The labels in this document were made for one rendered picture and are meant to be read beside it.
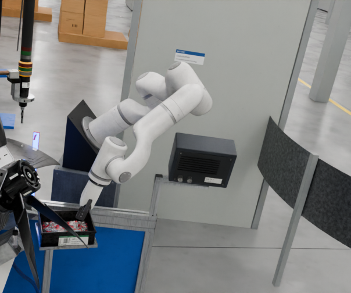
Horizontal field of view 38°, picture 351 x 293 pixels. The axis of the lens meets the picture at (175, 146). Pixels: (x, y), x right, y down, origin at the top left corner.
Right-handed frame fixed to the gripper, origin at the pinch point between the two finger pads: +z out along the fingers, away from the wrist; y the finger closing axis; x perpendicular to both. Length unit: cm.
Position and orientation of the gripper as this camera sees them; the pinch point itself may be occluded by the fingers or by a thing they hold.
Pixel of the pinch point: (81, 214)
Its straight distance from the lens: 191.0
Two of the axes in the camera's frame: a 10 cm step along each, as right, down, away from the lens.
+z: -4.5, 8.3, 3.2
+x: 8.9, 3.9, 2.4
